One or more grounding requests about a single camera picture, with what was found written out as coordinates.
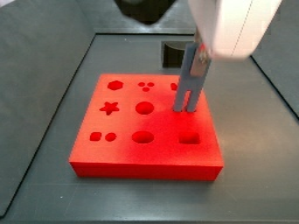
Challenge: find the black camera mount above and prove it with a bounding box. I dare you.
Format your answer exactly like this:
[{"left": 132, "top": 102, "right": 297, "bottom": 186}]
[{"left": 161, "top": 41, "right": 191, "bottom": 68}]

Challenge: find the red shape-sorting block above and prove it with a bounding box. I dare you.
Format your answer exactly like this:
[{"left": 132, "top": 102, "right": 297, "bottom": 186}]
[{"left": 69, "top": 74, "right": 223, "bottom": 181}]

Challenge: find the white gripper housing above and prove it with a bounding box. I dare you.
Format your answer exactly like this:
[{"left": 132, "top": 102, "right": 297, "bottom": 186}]
[{"left": 188, "top": 0, "right": 283, "bottom": 77}]

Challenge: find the black hanging fixture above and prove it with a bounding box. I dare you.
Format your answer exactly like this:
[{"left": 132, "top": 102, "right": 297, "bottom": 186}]
[{"left": 113, "top": 0, "right": 176, "bottom": 25}]

